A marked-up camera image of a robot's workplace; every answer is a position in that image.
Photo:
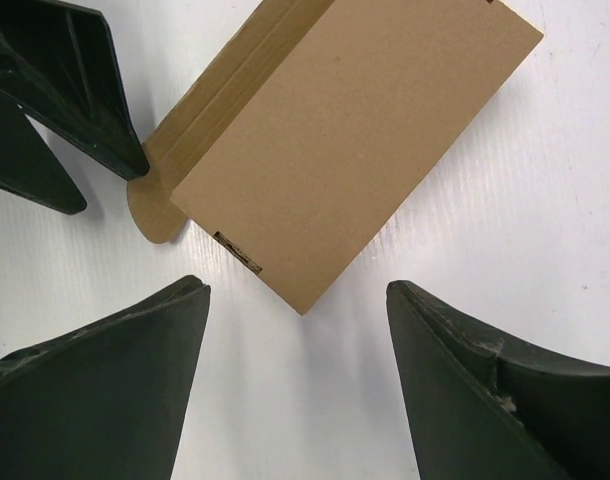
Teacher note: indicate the cardboard box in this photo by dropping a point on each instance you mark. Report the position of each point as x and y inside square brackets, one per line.
[315, 122]

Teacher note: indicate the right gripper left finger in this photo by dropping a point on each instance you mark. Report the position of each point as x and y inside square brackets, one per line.
[107, 400]

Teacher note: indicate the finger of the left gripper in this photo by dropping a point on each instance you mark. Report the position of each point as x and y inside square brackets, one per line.
[59, 65]
[28, 168]

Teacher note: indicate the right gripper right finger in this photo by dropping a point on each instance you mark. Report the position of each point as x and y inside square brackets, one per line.
[484, 404]

